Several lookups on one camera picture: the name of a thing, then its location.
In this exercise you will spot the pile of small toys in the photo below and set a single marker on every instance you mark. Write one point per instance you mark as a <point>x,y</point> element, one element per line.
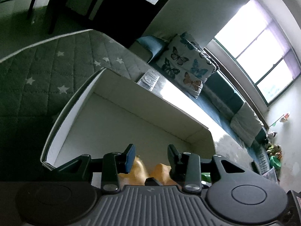
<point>273,149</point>

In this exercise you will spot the green plastic bowl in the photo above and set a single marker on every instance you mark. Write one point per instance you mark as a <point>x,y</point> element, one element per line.
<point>275,163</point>

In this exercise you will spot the clear plastic storage box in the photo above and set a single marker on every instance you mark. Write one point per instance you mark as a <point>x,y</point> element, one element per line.
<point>271,175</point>

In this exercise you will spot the dark door with glass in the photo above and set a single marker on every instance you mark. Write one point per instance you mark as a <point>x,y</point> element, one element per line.
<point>123,20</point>

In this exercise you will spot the white cardboard box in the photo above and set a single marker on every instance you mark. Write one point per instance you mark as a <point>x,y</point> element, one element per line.
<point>109,112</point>

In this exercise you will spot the window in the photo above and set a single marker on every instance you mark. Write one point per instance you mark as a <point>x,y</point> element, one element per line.
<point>257,46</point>

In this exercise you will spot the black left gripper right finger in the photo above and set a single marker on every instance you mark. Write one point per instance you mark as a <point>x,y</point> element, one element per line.
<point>178,163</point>

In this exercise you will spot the orange bear figure toy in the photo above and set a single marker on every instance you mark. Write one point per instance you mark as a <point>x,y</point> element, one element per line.
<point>139,174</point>

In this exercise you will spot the white remote control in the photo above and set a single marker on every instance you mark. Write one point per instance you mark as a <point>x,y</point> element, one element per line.
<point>149,80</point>

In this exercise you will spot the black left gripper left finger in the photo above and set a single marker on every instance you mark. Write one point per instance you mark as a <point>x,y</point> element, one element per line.
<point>127,158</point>

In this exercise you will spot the butterfly print pillow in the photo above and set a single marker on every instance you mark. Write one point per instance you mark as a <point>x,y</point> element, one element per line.
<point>187,64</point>

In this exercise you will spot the grey sofa cushion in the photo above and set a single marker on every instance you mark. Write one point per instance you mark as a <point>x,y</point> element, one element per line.
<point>246,124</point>

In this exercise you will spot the teal sofa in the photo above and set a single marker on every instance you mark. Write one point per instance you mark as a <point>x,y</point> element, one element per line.
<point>218,98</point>

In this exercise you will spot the green snack packet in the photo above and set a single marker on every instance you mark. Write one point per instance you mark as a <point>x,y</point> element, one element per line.
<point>206,177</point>

